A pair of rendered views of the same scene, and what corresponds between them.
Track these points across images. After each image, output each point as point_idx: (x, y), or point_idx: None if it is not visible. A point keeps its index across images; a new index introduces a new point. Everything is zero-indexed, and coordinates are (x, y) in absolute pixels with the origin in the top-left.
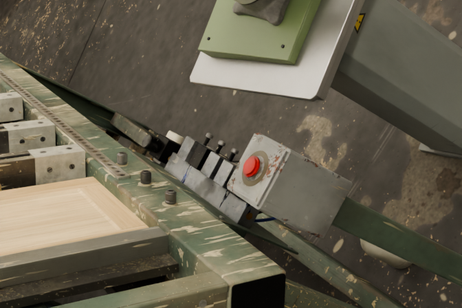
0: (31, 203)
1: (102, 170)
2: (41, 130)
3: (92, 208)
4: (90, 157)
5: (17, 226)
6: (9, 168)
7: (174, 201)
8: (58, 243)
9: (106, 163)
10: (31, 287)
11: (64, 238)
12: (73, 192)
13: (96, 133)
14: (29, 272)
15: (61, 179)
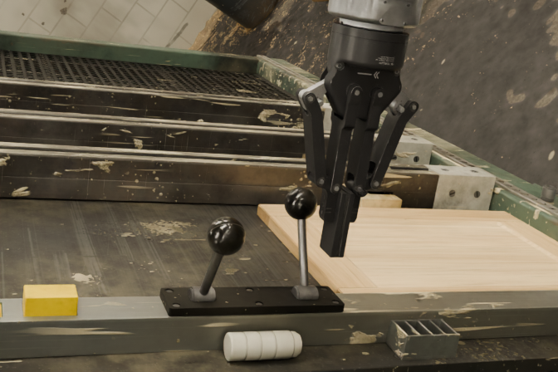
0: (448, 229)
1: (526, 203)
2: (417, 148)
3: (535, 250)
4: (497, 186)
5: (452, 255)
6: (408, 181)
7: None
8: (529, 288)
9: (529, 197)
10: (526, 345)
11: (530, 282)
12: (492, 225)
13: (481, 162)
14: (521, 323)
15: (462, 208)
